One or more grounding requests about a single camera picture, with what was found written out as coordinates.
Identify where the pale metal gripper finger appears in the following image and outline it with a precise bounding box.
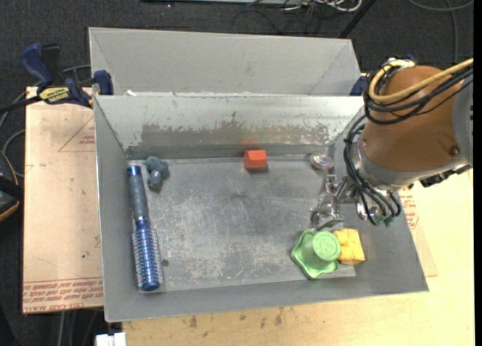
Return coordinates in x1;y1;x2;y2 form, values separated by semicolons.
319;174;342;207
309;203;344;231

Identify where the shiny round metal object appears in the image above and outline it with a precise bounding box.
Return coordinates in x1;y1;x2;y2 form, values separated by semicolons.
310;152;335;170

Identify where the green plastic cup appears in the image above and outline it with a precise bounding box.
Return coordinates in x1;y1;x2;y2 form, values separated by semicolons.
290;228;342;280

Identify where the yellow toy block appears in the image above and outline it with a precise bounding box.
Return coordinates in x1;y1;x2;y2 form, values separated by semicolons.
332;228;366;265

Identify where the red block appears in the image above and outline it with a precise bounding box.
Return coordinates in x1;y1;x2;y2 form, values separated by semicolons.
243;149;269;170

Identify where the grey metal bin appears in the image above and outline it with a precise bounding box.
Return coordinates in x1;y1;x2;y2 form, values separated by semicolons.
88;27;430;323

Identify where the grey-blue lumpy toy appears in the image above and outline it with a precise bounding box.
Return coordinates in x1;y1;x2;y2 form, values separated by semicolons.
145;155;171;192

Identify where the blue round hairbrush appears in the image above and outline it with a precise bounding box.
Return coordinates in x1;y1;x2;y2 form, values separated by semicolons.
126;164;165;292

